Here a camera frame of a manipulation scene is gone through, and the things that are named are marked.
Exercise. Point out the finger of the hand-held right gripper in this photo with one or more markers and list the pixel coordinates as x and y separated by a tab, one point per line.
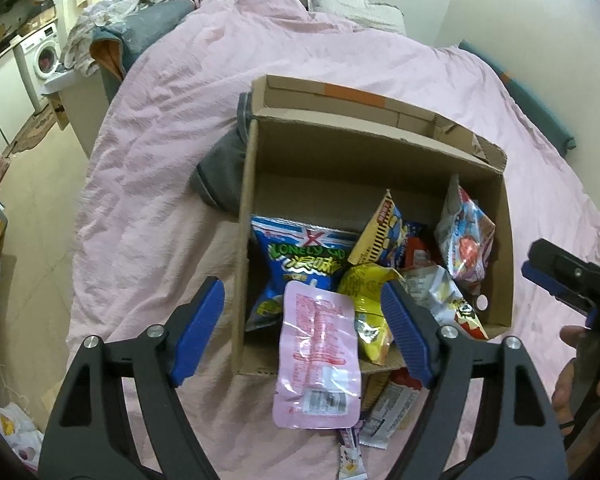
555	292
565	265

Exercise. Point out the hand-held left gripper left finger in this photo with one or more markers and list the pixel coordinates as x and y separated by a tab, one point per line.
200	325

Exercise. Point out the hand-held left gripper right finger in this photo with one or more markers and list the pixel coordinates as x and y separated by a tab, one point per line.
410	330

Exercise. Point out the pink snack packet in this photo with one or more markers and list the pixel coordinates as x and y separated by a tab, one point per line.
320	355

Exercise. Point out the white red snack bag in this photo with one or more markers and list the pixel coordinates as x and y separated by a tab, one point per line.
467	240

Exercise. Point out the yellow blue striped snack bag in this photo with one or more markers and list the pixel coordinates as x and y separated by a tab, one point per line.
380	230

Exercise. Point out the large cardboard box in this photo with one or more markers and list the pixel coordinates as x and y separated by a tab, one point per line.
340	160

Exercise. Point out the person's right hand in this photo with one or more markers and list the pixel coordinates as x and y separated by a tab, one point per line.
572	380

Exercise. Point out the small red snack packet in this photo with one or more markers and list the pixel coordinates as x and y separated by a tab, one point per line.
405	379

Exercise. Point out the white printed snack packet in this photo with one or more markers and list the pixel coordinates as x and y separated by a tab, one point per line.
387	412

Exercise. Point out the small purple white packet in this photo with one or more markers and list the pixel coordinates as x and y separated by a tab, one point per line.
352	460

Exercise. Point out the dark grey cloth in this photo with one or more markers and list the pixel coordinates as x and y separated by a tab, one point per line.
220	170

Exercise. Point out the teal bolster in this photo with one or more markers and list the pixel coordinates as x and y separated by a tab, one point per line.
535	105

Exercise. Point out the white plastic bag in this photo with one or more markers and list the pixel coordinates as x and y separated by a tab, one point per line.
15	430

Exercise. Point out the pink blanket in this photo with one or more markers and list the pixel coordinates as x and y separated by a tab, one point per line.
180	110

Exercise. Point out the brown floor mat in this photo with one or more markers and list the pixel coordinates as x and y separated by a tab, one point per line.
35	130

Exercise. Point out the white cabinet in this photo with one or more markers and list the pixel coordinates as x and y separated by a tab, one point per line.
5	100

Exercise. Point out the grey quilt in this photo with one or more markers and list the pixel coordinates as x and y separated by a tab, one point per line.
150	25

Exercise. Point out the white washing machine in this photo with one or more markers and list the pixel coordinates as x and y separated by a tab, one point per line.
42	57

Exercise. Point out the white floral cloth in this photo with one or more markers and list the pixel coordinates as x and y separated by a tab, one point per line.
87	35

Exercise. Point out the white pillow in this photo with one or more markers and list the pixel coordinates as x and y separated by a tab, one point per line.
360	10

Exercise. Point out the small brown cardboard box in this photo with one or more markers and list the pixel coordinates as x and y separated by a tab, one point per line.
30	17

